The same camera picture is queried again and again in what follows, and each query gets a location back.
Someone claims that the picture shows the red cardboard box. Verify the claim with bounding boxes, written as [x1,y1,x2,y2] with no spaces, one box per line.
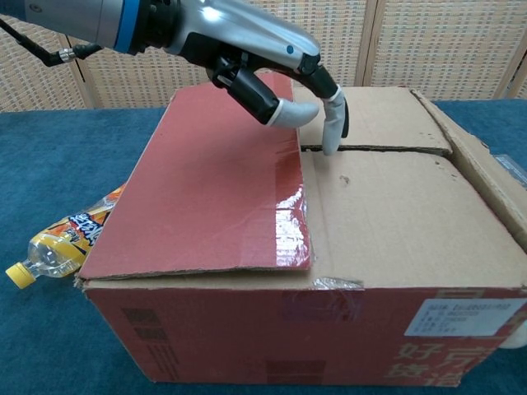
[73,72,527,390]

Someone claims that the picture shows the white blue tube bottle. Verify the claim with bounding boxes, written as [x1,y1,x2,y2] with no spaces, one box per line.
[499,314,527,351]

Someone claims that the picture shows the woven folding screen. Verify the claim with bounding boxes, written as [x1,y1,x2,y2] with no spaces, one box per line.
[0,0,527,114]

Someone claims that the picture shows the blue carpet table cover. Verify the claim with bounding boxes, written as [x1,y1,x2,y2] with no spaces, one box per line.
[0,97,527,395]

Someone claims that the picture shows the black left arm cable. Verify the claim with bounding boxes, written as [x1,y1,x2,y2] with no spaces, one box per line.
[0,18,102,67]

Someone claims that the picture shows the orange drink bottle yellow cap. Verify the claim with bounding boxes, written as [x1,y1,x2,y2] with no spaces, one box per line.
[5,183,127,289]

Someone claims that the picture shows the clear plastic case black insert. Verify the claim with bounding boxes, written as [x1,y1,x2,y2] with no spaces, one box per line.
[495,154,527,184]

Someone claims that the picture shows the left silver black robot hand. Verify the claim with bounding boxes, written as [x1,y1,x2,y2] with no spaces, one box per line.
[138,0,350,156]

